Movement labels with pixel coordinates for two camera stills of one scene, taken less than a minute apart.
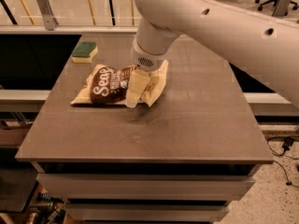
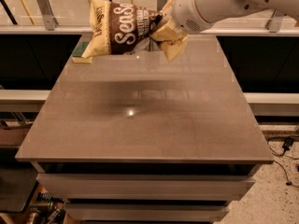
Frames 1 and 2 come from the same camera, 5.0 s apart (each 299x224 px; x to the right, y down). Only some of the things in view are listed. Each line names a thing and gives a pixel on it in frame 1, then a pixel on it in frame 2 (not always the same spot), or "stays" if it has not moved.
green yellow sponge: [84, 51] stays
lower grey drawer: [148, 212] stays
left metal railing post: [46, 9] stays
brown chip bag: [108, 85] -> [120, 28]
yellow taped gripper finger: [137, 85] -> [168, 34]
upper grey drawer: [146, 186] stays
